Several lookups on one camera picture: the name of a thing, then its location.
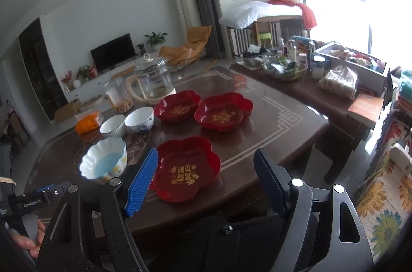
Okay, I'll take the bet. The brown side table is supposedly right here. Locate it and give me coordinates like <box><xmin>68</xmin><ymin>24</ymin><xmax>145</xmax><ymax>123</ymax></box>
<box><xmin>230</xmin><ymin>61</ymin><xmax>385</xmax><ymax>182</ymax></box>

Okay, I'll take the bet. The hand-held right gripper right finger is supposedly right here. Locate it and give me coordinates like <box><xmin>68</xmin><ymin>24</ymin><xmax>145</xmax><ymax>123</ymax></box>
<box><xmin>254</xmin><ymin>149</ymin><xmax>374</xmax><ymax>272</ymax></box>

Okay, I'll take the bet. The glass bowl with green packets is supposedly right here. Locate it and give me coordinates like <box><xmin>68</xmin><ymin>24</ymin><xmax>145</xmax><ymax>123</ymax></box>
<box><xmin>262</xmin><ymin>58</ymin><xmax>308</xmax><ymax>81</ymax></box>

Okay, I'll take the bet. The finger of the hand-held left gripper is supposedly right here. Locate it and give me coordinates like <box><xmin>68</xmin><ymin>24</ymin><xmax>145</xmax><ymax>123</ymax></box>
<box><xmin>35</xmin><ymin>182</ymin><xmax>70</xmax><ymax>197</ymax></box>

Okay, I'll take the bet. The orange lounge chair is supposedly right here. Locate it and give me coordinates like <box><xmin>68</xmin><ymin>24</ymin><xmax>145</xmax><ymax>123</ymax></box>
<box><xmin>159</xmin><ymin>25</ymin><xmax>213</xmax><ymax>73</ymax></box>

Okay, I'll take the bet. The blue and white porcelain bowl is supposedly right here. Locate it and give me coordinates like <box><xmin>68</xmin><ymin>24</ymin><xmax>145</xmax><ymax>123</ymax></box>
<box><xmin>124</xmin><ymin>106</ymin><xmax>155</xmax><ymax>135</ymax></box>

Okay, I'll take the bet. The white pillow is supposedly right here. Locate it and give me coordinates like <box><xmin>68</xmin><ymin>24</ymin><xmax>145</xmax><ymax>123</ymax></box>
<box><xmin>219</xmin><ymin>1</ymin><xmax>305</xmax><ymax>29</ymax></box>

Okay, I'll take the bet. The clear plastic nut jar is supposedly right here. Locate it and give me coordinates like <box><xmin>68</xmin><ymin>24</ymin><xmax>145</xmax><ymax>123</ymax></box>
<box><xmin>104</xmin><ymin>78</ymin><xmax>133</xmax><ymax>113</ymax></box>

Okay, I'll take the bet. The glass kettle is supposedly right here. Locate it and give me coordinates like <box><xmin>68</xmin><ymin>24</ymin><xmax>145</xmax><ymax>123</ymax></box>
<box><xmin>125</xmin><ymin>54</ymin><xmax>176</xmax><ymax>105</ymax></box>

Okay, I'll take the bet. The orange book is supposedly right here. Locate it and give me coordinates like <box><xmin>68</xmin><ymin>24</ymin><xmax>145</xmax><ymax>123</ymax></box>
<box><xmin>347</xmin><ymin>94</ymin><xmax>384</xmax><ymax>130</ymax></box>

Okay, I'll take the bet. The person's left hand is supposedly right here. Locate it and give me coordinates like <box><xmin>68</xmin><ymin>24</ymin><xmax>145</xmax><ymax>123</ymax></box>
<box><xmin>9</xmin><ymin>217</ymin><xmax>46</xmax><ymax>260</ymax></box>

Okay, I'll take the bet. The bushy green potted plant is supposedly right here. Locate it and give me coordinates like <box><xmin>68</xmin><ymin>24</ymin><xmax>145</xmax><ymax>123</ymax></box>
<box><xmin>76</xmin><ymin>65</ymin><xmax>92</xmax><ymax>81</ymax></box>

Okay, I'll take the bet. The scalloped white and blue bowl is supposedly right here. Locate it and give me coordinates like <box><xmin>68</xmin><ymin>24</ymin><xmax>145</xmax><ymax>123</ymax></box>
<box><xmin>79</xmin><ymin>137</ymin><xmax>128</xmax><ymax>185</ymax></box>

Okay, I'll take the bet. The red cloth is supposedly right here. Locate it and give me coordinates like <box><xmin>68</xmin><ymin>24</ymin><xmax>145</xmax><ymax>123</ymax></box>
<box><xmin>267</xmin><ymin>0</ymin><xmax>317</xmax><ymax>29</ymax></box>

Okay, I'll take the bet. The red flower-shaped plate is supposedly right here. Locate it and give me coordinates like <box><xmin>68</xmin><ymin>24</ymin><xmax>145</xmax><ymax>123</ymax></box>
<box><xmin>154</xmin><ymin>90</ymin><xmax>202</xmax><ymax>123</ymax></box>
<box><xmin>150</xmin><ymin>136</ymin><xmax>222</xmax><ymax>202</ymax></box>
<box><xmin>194</xmin><ymin>92</ymin><xmax>254</xmax><ymax>132</ymax></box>

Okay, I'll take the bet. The floral sofa cover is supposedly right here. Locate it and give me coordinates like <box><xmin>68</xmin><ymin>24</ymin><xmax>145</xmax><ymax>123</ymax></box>
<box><xmin>352</xmin><ymin>66</ymin><xmax>412</xmax><ymax>263</ymax></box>

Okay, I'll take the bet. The dark glass display cabinet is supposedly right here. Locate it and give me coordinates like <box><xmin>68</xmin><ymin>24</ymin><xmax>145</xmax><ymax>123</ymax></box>
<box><xmin>18</xmin><ymin>18</ymin><xmax>68</xmax><ymax>121</ymax></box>

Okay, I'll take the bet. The orange tissue pack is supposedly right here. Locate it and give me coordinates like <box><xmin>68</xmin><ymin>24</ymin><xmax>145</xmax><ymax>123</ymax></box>
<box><xmin>75</xmin><ymin>110</ymin><xmax>103</xmax><ymax>135</ymax></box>

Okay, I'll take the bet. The cardboard box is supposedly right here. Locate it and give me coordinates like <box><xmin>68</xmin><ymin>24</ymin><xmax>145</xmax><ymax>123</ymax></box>
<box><xmin>54</xmin><ymin>99</ymin><xmax>82</xmax><ymax>124</ymax></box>

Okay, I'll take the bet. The covered standing air conditioner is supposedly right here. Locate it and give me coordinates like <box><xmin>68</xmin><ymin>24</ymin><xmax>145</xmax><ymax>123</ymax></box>
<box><xmin>170</xmin><ymin>0</ymin><xmax>203</xmax><ymax>34</ymax></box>

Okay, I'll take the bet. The silver bottle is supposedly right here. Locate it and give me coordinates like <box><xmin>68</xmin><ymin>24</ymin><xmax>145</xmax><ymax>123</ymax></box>
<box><xmin>287</xmin><ymin>39</ymin><xmax>297</xmax><ymax>62</ymax></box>

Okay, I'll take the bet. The flat screen television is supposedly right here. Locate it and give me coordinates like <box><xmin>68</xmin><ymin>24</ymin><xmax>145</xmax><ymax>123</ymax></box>
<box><xmin>90</xmin><ymin>33</ymin><xmax>137</xmax><ymax>73</ymax></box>

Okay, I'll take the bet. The clear bag of snacks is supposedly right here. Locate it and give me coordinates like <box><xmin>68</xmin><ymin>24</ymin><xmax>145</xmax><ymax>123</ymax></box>
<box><xmin>317</xmin><ymin>65</ymin><xmax>359</xmax><ymax>100</ymax></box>

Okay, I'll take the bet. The green plastic stool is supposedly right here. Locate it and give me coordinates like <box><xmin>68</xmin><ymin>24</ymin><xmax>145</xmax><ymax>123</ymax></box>
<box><xmin>257</xmin><ymin>32</ymin><xmax>274</xmax><ymax>49</ymax></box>

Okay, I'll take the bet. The large leafy potted plant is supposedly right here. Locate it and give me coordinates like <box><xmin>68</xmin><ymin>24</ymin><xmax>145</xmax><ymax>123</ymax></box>
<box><xmin>144</xmin><ymin>32</ymin><xmax>168</xmax><ymax>51</ymax></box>

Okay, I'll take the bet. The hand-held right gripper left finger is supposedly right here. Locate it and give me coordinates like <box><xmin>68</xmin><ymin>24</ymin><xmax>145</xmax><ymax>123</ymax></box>
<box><xmin>37</xmin><ymin>148</ymin><xmax>159</xmax><ymax>272</ymax></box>

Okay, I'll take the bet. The wooden slatted frame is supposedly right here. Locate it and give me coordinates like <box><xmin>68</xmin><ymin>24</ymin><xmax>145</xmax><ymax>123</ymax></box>
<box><xmin>227</xmin><ymin>16</ymin><xmax>311</xmax><ymax>51</ymax></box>

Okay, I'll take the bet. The round beige floor cushion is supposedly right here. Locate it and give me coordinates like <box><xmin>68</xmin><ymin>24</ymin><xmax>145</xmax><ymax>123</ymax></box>
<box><xmin>79</xmin><ymin>96</ymin><xmax>107</xmax><ymax>112</ymax></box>

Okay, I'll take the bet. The white ribbed bowl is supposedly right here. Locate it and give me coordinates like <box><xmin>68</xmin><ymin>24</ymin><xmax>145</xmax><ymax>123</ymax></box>
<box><xmin>100</xmin><ymin>114</ymin><xmax>127</xmax><ymax>138</ymax></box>

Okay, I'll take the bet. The white storage box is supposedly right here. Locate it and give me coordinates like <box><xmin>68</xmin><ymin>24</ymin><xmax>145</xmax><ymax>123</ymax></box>
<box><xmin>314</xmin><ymin>41</ymin><xmax>390</xmax><ymax>95</ymax></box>

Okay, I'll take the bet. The white television cabinet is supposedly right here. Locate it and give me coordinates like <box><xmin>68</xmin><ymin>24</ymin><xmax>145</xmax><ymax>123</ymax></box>
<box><xmin>63</xmin><ymin>58</ymin><xmax>145</xmax><ymax>102</ymax></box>

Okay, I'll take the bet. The red flower arrangement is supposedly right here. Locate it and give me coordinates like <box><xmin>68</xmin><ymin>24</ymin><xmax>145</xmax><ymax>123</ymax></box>
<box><xmin>61</xmin><ymin>71</ymin><xmax>74</xmax><ymax>93</ymax></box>

